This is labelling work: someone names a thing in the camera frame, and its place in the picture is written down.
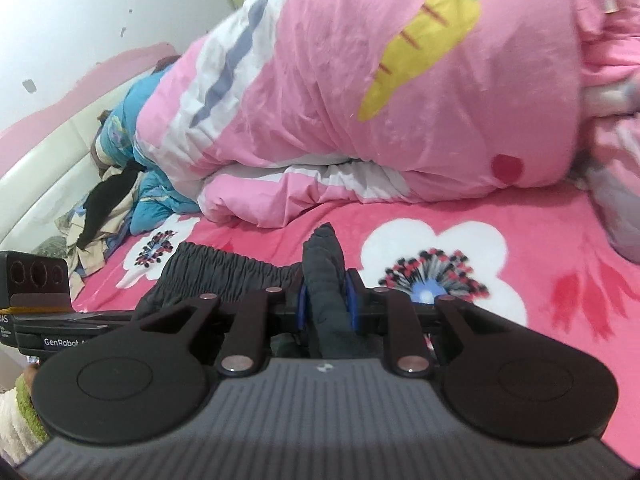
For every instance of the pile of black beige clothes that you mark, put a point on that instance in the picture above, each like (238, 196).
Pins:
(105, 200)

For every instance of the cream padded headboard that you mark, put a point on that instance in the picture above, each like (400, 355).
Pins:
(50, 160)

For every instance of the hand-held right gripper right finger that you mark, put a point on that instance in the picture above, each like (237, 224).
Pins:
(352, 305)

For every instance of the blue patterned quilt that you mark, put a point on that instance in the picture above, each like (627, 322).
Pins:
(155, 195)

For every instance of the person's left forearm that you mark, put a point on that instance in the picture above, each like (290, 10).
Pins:
(15, 420)

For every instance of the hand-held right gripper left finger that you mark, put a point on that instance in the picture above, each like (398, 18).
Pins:
(302, 310)

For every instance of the pink carrot print quilt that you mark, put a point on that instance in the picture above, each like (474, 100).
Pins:
(350, 85)

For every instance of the pink floral plush blanket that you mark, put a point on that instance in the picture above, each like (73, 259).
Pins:
(550, 240)

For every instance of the dark grey shorts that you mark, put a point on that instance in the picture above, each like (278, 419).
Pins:
(325, 280)

